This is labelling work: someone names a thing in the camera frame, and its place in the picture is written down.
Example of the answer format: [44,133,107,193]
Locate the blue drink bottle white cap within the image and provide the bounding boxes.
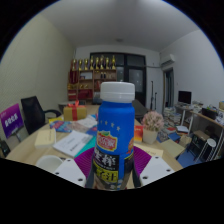
[85,81,137,192]

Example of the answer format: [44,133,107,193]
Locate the wooden shelf unit with trophies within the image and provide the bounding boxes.
[67,54,118,103]

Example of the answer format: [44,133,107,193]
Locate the black office chair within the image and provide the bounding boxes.
[20,95,63,136]

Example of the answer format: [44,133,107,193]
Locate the grey chair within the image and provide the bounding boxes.
[132,99,150,118]

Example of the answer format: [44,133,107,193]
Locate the yellow gift box red ribbon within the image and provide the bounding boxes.
[62,100,88,122]

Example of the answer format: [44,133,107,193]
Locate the white booklet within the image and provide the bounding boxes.
[52,129,94,158]

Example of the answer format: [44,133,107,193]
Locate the white paper sheet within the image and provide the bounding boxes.
[77,114,99,130]

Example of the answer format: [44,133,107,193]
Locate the black computer monitor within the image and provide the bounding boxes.
[177,90,193,106]

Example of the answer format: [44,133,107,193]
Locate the small round white table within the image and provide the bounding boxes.
[58,100,73,114]

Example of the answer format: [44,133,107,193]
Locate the beige book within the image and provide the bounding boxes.
[34,128,57,149]

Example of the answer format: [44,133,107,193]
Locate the beige envelope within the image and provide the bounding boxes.
[134,142,164,158]

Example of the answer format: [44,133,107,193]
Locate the teal book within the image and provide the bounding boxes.
[74,134,98,158]

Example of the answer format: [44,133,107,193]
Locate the purple sign board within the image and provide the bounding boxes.
[0,103,25,139]

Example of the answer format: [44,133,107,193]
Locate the white round stool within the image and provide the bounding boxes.
[196,137,218,164]

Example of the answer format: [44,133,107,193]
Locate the stack of books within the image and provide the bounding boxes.
[163,106,183,128]

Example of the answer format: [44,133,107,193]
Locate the blue and red book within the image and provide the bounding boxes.
[85,125,100,137]

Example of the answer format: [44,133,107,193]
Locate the black framed glass door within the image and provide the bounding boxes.
[89,52,148,106]

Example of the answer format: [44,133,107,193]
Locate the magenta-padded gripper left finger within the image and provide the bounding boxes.
[53,147,96,188]

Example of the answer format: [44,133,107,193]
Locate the pink flowers in white pot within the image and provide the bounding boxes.
[141,110,165,145]

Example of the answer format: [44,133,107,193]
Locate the white air conditioner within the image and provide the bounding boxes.
[159,53,177,68]

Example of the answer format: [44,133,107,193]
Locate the orange book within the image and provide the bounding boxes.
[133,124,144,144]

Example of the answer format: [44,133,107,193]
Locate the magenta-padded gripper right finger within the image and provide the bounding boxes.
[133,147,175,190]

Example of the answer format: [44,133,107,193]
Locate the yellow book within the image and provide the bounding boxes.
[48,115,65,125]

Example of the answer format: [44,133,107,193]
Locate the wooden side desk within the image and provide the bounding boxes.
[174,103,224,161]

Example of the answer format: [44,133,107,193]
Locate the colourful picture book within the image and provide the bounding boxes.
[49,119,80,134]

